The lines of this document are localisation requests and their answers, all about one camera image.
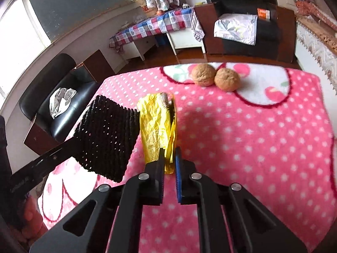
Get white floral cloth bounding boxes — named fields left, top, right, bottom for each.
left=214, top=13, right=258, bottom=45

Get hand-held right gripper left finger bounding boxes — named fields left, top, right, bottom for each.
left=30, top=148, right=166, bottom=253

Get yellow wrapper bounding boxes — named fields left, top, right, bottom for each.
left=137, top=92, right=177, bottom=175

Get brown paper bag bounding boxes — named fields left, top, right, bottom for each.
left=137, top=0, right=156, bottom=15

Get window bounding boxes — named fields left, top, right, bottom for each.
left=0, top=0, right=143, bottom=103

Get checkered tablecloth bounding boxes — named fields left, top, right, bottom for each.
left=109, top=7, right=197, bottom=49

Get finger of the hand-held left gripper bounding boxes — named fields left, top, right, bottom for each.
left=10, top=140, right=79, bottom=193

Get white quilted mattress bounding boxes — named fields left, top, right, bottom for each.
left=295, top=22, right=337, bottom=95

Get brown walnut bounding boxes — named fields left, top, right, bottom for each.
left=214, top=68, right=241, bottom=92
left=191, top=63, right=216, bottom=87

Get striped hanging towel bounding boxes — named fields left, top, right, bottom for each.
left=191, top=9, right=204, bottom=42

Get dark wooden armchair side panel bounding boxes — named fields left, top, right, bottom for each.
left=194, top=3, right=220, bottom=54
left=84, top=49, right=115, bottom=83
left=275, top=5, right=297, bottom=62
left=24, top=113, right=66, bottom=156

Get red patterned rolled fabric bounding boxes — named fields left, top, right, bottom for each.
left=295, top=0, right=337, bottom=29

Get pink dotted printed blanket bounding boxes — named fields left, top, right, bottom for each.
left=37, top=63, right=337, bottom=253

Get white crumpled cloth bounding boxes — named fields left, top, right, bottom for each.
left=49, top=87, right=77, bottom=119

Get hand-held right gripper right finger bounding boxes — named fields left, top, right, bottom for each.
left=174, top=147, right=308, bottom=253

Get person's left hand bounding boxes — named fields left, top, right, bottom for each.
left=21, top=198, right=47, bottom=240

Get brown floral blanket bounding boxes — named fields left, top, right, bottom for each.
left=296, top=13, right=337, bottom=50

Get black foam net sleeve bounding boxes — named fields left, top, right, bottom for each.
left=74, top=95, right=140, bottom=183

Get white desk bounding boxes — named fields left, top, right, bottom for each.
left=124, top=28, right=206, bottom=61

